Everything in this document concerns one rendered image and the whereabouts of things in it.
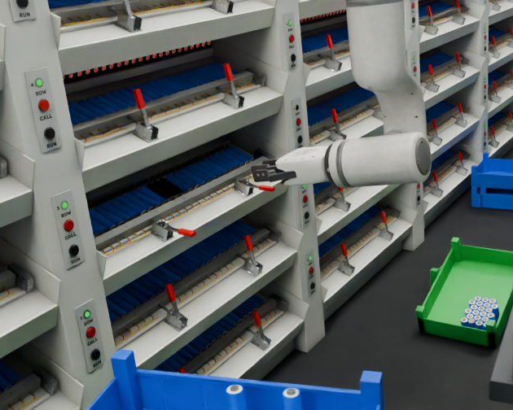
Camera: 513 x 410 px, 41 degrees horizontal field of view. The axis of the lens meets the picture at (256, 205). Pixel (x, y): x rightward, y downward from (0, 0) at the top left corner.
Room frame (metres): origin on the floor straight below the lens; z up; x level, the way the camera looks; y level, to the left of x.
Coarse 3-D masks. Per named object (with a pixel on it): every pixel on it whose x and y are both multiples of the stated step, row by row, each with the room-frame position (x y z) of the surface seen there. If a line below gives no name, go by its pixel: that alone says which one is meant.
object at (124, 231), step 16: (256, 160) 1.54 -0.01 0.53; (224, 176) 1.45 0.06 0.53; (240, 176) 1.48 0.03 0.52; (192, 192) 1.36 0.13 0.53; (208, 192) 1.38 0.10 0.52; (224, 192) 1.41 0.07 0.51; (160, 208) 1.27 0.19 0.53; (176, 208) 1.30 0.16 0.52; (128, 224) 1.20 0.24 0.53; (144, 224) 1.23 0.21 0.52; (96, 240) 1.14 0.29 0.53; (112, 240) 1.16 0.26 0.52
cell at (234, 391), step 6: (228, 390) 0.61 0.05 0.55; (234, 390) 0.61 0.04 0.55; (240, 390) 0.61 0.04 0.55; (228, 396) 0.60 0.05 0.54; (234, 396) 0.60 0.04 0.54; (240, 396) 0.60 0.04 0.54; (228, 402) 0.61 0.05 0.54; (234, 402) 0.60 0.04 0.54; (240, 402) 0.60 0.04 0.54; (228, 408) 0.61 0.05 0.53; (234, 408) 0.60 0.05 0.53; (240, 408) 0.60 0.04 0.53
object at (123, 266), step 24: (240, 144) 1.64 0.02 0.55; (264, 144) 1.59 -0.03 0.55; (264, 192) 1.47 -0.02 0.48; (192, 216) 1.31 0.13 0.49; (216, 216) 1.33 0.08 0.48; (240, 216) 1.41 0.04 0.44; (144, 240) 1.20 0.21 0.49; (168, 240) 1.22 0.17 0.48; (192, 240) 1.28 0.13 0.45; (120, 264) 1.12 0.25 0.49; (144, 264) 1.16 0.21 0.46; (120, 288) 1.12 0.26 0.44
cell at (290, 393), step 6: (288, 390) 0.59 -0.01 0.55; (294, 390) 0.59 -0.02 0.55; (288, 396) 0.59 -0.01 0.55; (294, 396) 0.59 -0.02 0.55; (288, 402) 0.59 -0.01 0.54; (294, 402) 0.58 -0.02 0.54; (300, 402) 0.59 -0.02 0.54; (288, 408) 0.59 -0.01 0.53; (294, 408) 0.58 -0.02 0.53; (300, 408) 0.59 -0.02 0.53
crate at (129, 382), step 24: (120, 360) 0.67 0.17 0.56; (120, 384) 0.68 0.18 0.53; (144, 384) 0.68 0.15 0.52; (168, 384) 0.67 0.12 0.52; (192, 384) 0.66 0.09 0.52; (216, 384) 0.65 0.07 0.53; (240, 384) 0.64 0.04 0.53; (264, 384) 0.63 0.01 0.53; (288, 384) 0.63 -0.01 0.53; (360, 384) 0.58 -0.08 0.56; (96, 408) 0.63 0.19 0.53; (120, 408) 0.67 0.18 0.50; (144, 408) 0.69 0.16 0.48; (168, 408) 0.67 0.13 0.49; (192, 408) 0.66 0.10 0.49; (216, 408) 0.65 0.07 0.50; (264, 408) 0.63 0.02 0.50; (312, 408) 0.62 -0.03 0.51; (336, 408) 0.61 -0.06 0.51; (360, 408) 0.60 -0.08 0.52
